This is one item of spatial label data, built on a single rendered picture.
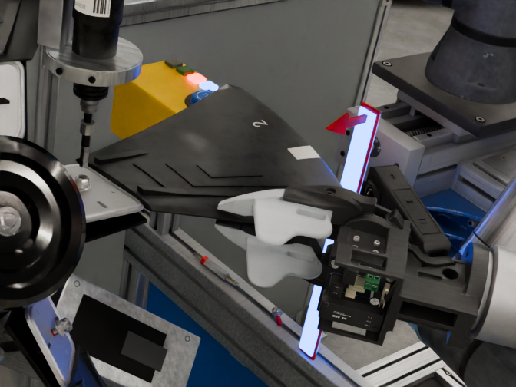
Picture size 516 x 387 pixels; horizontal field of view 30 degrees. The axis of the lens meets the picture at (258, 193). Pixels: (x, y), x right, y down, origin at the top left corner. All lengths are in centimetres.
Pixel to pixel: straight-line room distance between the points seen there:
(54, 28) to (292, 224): 23
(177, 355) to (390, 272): 27
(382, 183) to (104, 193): 23
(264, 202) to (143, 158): 12
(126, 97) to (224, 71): 67
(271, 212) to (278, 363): 47
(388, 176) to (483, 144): 70
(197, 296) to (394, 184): 52
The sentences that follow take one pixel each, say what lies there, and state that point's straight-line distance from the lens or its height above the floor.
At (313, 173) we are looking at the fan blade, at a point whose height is 117.
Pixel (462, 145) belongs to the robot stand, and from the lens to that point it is 147.
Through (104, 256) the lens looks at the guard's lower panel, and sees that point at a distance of 193.
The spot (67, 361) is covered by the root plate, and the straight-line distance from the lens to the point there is 75.
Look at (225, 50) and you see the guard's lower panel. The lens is 187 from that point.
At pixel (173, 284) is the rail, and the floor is 81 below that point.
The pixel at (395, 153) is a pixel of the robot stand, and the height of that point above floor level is 98.
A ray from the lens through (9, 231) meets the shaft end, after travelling 67.
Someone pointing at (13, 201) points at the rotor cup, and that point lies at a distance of 68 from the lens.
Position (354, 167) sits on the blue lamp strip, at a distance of 101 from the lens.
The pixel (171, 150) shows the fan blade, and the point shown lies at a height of 119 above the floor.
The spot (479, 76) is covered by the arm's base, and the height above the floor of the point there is 107.
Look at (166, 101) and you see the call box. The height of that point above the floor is 107.
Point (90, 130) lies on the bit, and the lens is 73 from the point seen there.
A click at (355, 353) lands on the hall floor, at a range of 257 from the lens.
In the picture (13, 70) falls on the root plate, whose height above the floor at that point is 128.
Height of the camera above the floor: 160
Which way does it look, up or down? 31 degrees down
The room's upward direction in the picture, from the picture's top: 12 degrees clockwise
